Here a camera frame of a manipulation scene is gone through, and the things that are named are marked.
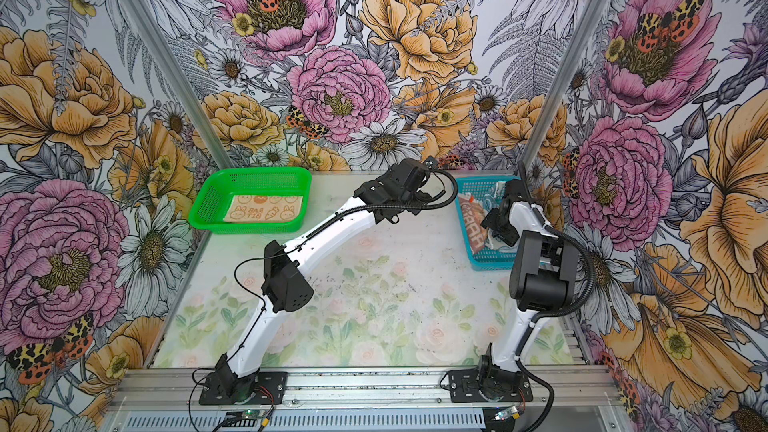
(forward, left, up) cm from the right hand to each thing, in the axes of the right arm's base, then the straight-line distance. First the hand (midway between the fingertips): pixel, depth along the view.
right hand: (494, 236), depth 96 cm
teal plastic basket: (-4, +1, -7) cm, 8 cm away
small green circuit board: (-44, +66, -5) cm, 80 cm away
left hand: (+6, +28, +17) cm, 34 cm away
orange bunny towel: (+16, +78, -3) cm, 79 cm away
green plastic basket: (+23, +95, +3) cm, 98 cm away
